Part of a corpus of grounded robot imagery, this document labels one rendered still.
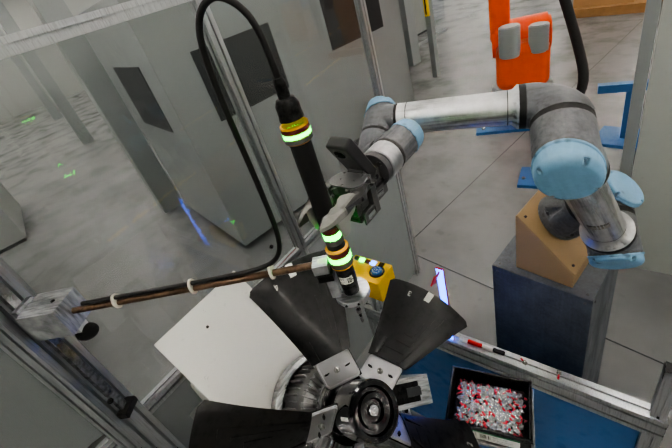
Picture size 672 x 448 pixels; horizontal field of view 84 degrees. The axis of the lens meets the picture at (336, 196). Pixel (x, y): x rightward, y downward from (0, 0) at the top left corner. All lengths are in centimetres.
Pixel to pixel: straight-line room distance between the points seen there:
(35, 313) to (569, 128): 109
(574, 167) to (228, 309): 86
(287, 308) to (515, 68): 386
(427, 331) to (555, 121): 56
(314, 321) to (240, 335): 26
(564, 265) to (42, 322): 131
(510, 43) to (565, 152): 354
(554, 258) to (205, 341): 102
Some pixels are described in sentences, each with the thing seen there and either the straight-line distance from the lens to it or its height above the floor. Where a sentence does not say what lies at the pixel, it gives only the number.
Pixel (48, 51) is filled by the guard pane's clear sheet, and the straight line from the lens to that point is 116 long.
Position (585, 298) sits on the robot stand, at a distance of 134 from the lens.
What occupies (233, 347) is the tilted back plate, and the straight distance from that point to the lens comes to 107.
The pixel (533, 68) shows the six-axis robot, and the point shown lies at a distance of 443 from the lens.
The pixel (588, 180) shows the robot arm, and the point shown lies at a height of 155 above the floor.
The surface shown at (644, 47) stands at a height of 132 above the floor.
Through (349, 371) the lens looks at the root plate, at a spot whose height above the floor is 125.
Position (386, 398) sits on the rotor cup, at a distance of 91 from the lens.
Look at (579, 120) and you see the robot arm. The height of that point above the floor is 164.
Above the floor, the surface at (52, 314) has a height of 158.
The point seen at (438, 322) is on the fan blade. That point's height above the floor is 117.
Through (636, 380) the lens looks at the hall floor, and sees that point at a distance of 243.
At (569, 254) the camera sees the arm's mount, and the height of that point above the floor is 109.
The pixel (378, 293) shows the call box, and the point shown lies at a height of 103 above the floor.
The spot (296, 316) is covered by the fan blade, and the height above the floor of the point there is 135.
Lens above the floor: 200
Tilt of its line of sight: 31 degrees down
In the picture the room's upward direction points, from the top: 18 degrees counter-clockwise
